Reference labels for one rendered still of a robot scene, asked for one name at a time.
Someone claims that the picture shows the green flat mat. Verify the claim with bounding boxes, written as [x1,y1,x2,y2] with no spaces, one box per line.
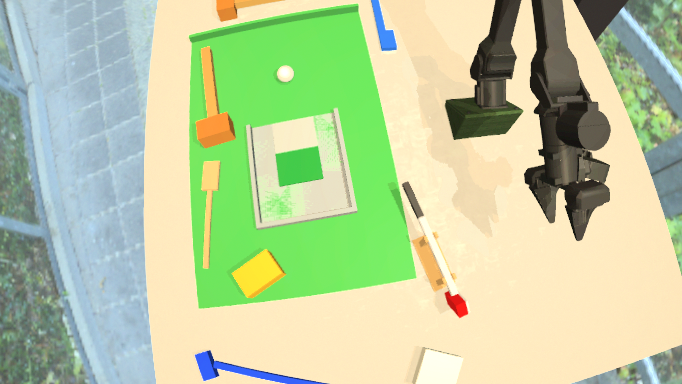
[189,12,417,309]

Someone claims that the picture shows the yellow rectangular block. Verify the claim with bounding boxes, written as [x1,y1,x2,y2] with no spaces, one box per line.
[232,249,286,298]

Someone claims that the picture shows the white golf ball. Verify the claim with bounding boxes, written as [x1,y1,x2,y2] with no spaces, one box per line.
[277,65,294,82]

